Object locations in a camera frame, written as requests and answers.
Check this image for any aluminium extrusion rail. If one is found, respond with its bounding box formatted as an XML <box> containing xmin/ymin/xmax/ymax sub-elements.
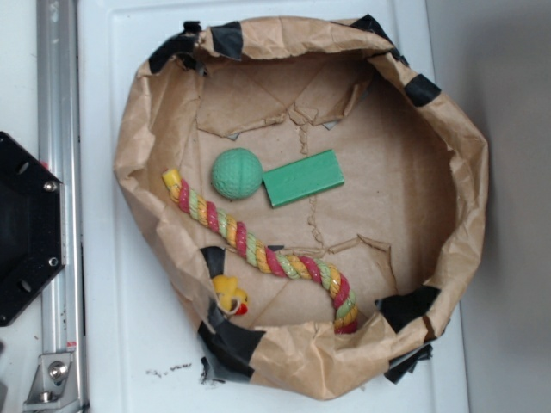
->
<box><xmin>36</xmin><ymin>1</ymin><xmax>89</xmax><ymax>412</ymax></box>

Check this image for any green textured ball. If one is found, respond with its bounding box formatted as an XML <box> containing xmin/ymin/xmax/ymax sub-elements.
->
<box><xmin>211</xmin><ymin>148</ymin><xmax>263</xmax><ymax>200</ymax></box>

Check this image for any multicolour twisted rope toy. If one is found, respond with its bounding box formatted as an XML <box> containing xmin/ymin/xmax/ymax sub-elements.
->
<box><xmin>162</xmin><ymin>169</ymin><xmax>359</xmax><ymax>334</ymax></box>

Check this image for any metal corner bracket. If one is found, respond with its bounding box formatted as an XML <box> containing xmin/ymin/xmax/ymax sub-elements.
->
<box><xmin>23</xmin><ymin>352</ymin><xmax>78</xmax><ymax>412</ymax></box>

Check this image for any brown paper lined bin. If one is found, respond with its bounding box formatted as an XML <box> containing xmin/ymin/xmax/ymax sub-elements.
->
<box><xmin>114</xmin><ymin>16</ymin><xmax>488</xmax><ymax>400</ymax></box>

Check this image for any yellow rubber duck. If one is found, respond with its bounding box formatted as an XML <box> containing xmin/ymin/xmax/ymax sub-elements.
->
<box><xmin>212</xmin><ymin>274</ymin><xmax>249</xmax><ymax>316</ymax></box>

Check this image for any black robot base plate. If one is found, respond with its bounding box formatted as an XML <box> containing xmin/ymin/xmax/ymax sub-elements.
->
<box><xmin>1</xmin><ymin>133</ymin><xmax>65</xmax><ymax>327</ymax></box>

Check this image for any green rectangular block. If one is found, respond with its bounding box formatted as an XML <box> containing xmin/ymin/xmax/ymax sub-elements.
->
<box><xmin>263</xmin><ymin>150</ymin><xmax>344</xmax><ymax>208</ymax></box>

